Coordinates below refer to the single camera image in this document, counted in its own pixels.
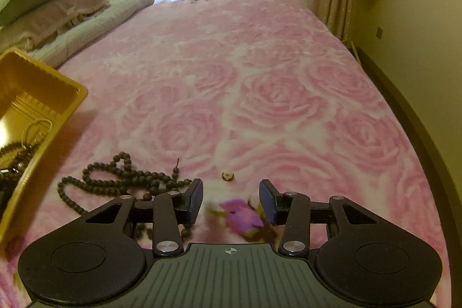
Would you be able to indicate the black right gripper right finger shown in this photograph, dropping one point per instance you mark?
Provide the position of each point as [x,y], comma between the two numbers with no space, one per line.
[291,210]

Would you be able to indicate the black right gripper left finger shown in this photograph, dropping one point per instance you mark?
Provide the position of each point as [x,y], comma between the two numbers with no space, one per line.
[172,209]

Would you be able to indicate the long brown bead strand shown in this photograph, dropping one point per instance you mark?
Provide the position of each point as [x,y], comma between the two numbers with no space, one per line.
[19,155]

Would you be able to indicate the golden plastic tray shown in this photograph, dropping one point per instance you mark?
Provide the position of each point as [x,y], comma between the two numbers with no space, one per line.
[36,102]

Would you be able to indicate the pink rose bedspread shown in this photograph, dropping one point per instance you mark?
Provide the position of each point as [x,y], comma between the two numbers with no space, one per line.
[231,92]

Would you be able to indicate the green striped folded quilt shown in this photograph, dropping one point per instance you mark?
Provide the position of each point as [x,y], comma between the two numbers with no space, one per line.
[66,45]

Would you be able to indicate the taupe folded blanket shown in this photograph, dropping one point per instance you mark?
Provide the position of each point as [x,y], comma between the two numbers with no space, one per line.
[44,24]

